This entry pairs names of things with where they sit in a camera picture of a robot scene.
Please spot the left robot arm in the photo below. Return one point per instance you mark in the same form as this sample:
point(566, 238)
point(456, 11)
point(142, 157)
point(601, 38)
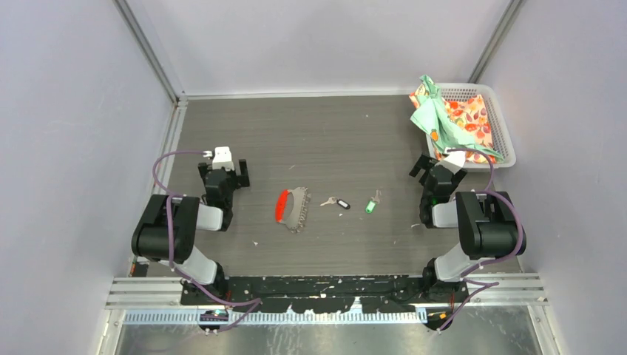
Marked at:
point(166, 230)

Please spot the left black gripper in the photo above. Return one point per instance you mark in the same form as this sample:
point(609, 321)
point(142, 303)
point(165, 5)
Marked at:
point(238, 181)

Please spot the red handled metal keyring holder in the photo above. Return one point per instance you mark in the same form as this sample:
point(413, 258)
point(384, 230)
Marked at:
point(291, 209)

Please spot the white slotted cable duct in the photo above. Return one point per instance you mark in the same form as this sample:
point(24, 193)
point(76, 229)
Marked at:
point(198, 316)

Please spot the key with black tag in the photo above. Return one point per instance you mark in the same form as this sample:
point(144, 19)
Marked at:
point(336, 201)

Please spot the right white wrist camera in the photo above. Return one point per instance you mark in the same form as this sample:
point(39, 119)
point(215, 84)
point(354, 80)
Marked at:
point(454, 161)

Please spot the green cloth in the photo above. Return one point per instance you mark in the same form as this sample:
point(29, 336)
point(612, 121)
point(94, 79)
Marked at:
point(433, 122)

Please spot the orange patterned cloth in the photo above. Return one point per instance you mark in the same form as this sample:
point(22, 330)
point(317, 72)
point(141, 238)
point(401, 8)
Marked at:
point(468, 117)

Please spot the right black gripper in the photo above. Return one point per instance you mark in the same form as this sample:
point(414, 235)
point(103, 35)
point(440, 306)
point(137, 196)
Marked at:
point(426, 163)

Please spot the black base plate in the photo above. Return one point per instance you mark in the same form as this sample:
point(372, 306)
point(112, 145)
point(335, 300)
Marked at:
point(326, 294)

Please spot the key with green tag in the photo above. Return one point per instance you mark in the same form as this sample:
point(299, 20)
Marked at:
point(373, 202)

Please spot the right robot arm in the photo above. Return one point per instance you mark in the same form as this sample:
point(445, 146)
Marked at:
point(488, 228)

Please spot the aluminium rail frame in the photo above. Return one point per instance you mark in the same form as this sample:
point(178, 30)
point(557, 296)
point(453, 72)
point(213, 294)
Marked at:
point(166, 292)

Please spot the white plastic basket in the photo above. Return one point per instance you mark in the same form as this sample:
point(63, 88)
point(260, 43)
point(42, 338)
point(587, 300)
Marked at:
point(500, 133)

